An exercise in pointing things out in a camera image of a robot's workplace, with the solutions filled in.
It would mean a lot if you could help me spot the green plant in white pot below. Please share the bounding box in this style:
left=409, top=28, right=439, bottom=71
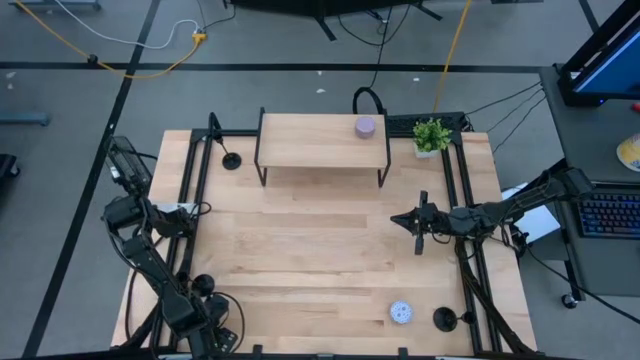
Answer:
left=412, top=117, right=454, bottom=160

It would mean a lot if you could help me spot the yellow extension cable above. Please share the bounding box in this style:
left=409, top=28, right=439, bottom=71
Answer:
left=13, top=0, right=209, bottom=81

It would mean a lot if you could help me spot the white cable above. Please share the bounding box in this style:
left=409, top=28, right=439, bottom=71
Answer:
left=53, top=0, right=202, bottom=51

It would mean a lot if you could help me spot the pink speckled candle holder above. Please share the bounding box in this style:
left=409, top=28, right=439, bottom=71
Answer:
left=354, top=115, right=377, bottom=140

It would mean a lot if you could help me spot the black aluminium rig frame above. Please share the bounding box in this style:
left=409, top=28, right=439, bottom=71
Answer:
left=119, top=110, right=539, bottom=360

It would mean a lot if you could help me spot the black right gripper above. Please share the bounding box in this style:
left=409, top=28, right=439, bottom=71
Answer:
left=390, top=189, right=454, bottom=256

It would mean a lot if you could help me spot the yellow wipes canister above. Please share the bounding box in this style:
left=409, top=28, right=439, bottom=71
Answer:
left=615, top=133, right=640, bottom=174

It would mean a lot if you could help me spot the large black monitor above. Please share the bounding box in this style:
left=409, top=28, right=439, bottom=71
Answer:
left=556, top=0, right=640, bottom=109

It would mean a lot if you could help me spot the black mesh box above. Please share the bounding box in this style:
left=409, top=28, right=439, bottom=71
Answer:
left=103, top=134, right=154, bottom=197

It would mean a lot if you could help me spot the hanging yellow cable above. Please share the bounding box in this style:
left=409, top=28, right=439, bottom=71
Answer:
left=431, top=0, right=474, bottom=114

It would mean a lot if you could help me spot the white paper sheet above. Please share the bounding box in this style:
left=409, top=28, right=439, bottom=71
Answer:
left=501, top=187, right=562, bottom=245

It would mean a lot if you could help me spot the thick black cable loop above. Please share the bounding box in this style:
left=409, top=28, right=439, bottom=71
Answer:
left=351, top=86, right=387, bottom=117

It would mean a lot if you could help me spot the wooden shelf with black frame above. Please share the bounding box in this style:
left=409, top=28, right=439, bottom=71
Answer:
left=253, top=107, right=392, bottom=189

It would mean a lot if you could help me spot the white blue-patterned candle holder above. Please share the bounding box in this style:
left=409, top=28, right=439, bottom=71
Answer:
left=389, top=300, right=415, bottom=325

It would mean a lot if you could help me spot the black backlit keyboard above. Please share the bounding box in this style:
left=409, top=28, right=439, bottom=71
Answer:
left=575, top=191, right=640, bottom=239

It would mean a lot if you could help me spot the dark grey desk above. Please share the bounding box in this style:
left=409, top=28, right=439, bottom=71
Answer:
left=538, top=64, right=640, bottom=297

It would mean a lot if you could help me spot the grey table foot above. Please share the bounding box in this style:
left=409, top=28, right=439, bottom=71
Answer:
left=0, top=111, right=52, bottom=127

